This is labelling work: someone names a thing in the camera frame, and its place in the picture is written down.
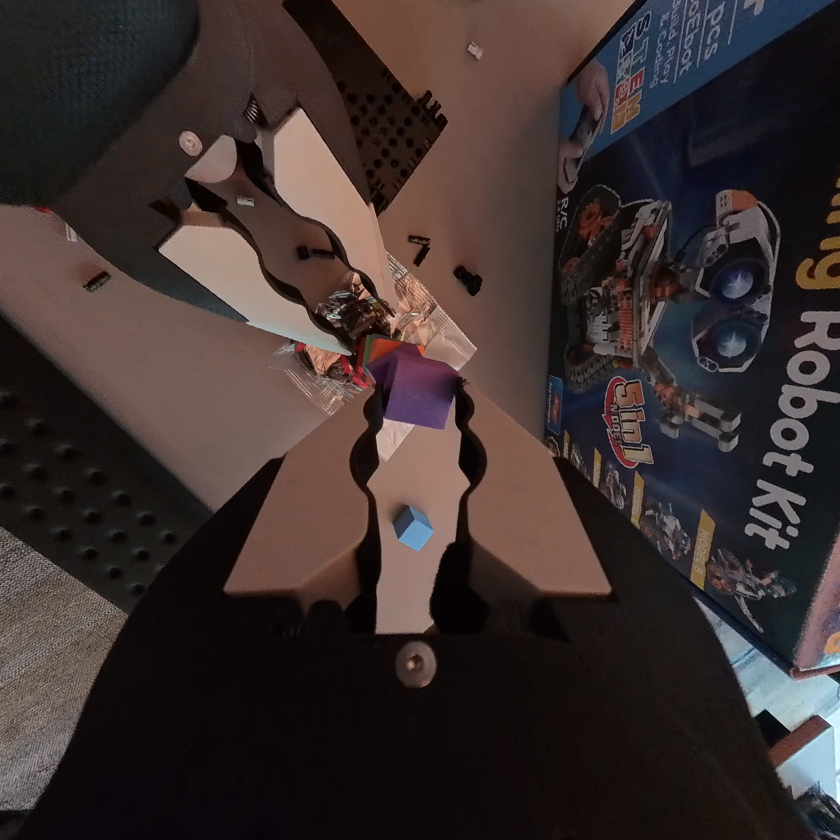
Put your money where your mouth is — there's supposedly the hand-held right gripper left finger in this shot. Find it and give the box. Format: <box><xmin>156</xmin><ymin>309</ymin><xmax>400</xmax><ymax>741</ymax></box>
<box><xmin>223</xmin><ymin>387</ymin><xmax>383</xmax><ymax>634</ymax></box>

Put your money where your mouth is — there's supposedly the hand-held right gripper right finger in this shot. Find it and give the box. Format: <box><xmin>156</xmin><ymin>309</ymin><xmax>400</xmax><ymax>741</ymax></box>
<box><xmin>430</xmin><ymin>379</ymin><xmax>614</xmax><ymax>634</ymax></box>

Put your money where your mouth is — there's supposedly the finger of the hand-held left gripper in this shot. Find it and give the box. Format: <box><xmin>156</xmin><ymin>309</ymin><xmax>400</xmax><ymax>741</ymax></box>
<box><xmin>156</xmin><ymin>197</ymin><xmax>358</xmax><ymax>358</ymax></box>
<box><xmin>236</xmin><ymin>107</ymin><xmax>396</xmax><ymax>309</ymax></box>

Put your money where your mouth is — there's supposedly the black perforated building plate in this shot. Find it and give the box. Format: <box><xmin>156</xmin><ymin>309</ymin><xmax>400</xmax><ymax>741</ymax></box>
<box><xmin>282</xmin><ymin>0</ymin><xmax>450</xmax><ymax>215</ymax></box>

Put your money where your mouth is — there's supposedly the blue foam cube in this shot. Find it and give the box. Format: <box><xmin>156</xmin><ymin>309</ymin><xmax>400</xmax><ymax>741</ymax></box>
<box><xmin>392</xmin><ymin>504</ymin><xmax>436</xmax><ymax>551</ymax></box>

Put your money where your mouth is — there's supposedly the purple foam cube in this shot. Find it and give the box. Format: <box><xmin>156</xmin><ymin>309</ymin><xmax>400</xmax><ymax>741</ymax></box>
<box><xmin>365</xmin><ymin>345</ymin><xmax>459</xmax><ymax>431</ymax></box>

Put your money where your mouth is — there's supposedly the clear plastic parts bag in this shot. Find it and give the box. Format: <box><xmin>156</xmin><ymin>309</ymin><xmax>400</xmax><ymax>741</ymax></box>
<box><xmin>272</xmin><ymin>252</ymin><xmax>478</xmax><ymax>462</ymax></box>

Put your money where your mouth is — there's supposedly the black perforated pad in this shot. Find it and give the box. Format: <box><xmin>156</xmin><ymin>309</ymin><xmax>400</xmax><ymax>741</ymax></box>
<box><xmin>0</xmin><ymin>315</ymin><xmax>212</xmax><ymax>616</ymax></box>

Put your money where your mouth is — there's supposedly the blue robot kit box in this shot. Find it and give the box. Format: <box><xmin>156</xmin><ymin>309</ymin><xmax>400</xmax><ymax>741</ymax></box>
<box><xmin>543</xmin><ymin>0</ymin><xmax>840</xmax><ymax>678</ymax></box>

